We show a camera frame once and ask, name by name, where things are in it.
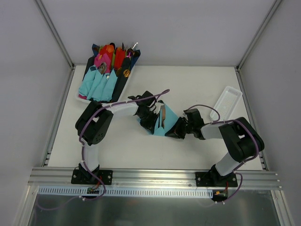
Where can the pink rolled napkin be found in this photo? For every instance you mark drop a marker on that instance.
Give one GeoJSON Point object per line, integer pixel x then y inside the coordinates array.
{"type": "Point", "coordinates": [103, 61]}

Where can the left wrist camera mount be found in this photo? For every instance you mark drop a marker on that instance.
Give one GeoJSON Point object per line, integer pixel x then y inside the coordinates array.
{"type": "Point", "coordinates": [160, 105]}

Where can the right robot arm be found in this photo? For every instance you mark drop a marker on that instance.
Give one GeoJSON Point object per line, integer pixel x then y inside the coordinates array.
{"type": "Point", "coordinates": [242, 142]}

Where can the small white utensil tray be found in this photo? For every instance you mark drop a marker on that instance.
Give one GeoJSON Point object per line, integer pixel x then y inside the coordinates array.
{"type": "Point", "coordinates": [226, 104]}

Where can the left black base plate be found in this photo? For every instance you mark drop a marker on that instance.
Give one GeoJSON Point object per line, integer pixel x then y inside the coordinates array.
{"type": "Point", "coordinates": [83, 177]}

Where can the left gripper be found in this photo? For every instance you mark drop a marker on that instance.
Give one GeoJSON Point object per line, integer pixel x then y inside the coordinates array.
{"type": "Point", "coordinates": [152, 121]}

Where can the orange rolled napkin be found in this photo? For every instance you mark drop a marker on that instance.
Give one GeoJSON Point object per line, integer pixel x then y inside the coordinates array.
{"type": "Point", "coordinates": [107, 49]}

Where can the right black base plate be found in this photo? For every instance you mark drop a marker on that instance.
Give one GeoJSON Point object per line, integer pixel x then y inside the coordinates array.
{"type": "Point", "coordinates": [210, 179]}

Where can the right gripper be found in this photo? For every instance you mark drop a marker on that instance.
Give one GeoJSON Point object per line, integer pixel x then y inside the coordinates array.
{"type": "Point", "coordinates": [184, 127]}

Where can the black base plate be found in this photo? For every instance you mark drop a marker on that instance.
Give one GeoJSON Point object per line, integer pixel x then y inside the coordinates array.
{"type": "Point", "coordinates": [83, 177]}
{"type": "Point", "coordinates": [210, 179]}

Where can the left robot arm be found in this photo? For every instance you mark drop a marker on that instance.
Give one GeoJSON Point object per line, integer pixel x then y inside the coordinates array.
{"type": "Point", "coordinates": [93, 125]}

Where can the aluminium mounting rail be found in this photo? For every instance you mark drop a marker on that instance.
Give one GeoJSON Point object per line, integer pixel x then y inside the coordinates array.
{"type": "Point", "coordinates": [154, 178]}

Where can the teal paper napkin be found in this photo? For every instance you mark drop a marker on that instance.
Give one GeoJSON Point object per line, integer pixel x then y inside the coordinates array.
{"type": "Point", "coordinates": [170, 120]}

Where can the dark navy rolled napkin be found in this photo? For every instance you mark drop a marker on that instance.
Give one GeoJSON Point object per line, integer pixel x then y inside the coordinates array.
{"type": "Point", "coordinates": [122, 79]}

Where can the large white basket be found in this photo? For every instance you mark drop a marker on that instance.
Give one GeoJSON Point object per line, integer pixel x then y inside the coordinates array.
{"type": "Point", "coordinates": [90, 63]}

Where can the white slotted cable duct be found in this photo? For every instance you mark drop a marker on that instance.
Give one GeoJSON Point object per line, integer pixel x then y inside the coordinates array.
{"type": "Point", "coordinates": [125, 192]}

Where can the teal rolled napkin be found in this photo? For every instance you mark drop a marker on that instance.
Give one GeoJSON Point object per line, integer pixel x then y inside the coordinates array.
{"type": "Point", "coordinates": [95, 83]}
{"type": "Point", "coordinates": [100, 87]}
{"type": "Point", "coordinates": [87, 82]}
{"type": "Point", "coordinates": [109, 87]}

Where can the red rolled napkin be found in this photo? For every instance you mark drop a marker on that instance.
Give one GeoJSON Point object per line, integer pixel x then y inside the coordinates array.
{"type": "Point", "coordinates": [119, 57]}

